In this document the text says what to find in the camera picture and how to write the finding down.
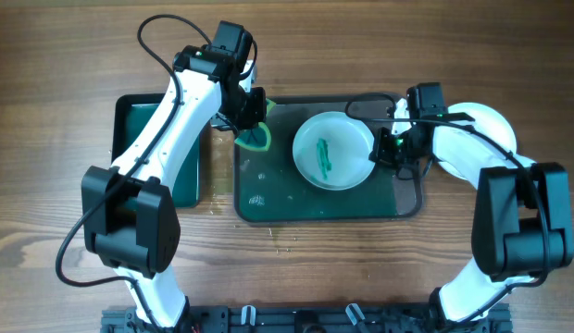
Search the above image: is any green yellow sponge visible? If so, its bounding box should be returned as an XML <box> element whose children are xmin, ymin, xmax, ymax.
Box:
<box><xmin>233</xmin><ymin>98</ymin><xmax>276</xmax><ymax>153</ymax></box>

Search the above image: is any white plate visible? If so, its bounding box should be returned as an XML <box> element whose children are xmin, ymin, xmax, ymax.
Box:
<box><xmin>432</xmin><ymin>103</ymin><xmax>517</xmax><ymax>187</ymax></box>
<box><xmin>293</xmin><ymin>111</ymin><xmax>375</xmax><ymax>191</ymax></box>

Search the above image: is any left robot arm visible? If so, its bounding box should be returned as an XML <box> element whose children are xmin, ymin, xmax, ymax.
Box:
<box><xmin>74</xmin><ymin>21</ymin><xmax>267</xmax><ymax>332</ymax></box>

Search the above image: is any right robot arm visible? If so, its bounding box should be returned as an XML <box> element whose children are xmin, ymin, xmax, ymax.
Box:
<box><xmin>369</xmin><ymin>82</ymin><xmax>574</xmax><ymax>330</ymax></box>

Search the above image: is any large dark serving tray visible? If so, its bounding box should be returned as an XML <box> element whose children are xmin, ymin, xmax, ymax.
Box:
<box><xmin>233</xmin><ymin>95</ymin><xmax>423</xmax><ymax>226</ymax></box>

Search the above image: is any small dark green water tray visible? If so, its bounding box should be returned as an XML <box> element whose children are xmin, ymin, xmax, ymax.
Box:
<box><xmin>111</xmin><ymin>93</ymin><xmax>201</xmax><ymax>208</ymax></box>

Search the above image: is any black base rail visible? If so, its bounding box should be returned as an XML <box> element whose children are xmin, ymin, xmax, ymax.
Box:
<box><xmin>100</xmin><ymin>303</ymin><xmax>513</xmax><ymax>333</ymax></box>

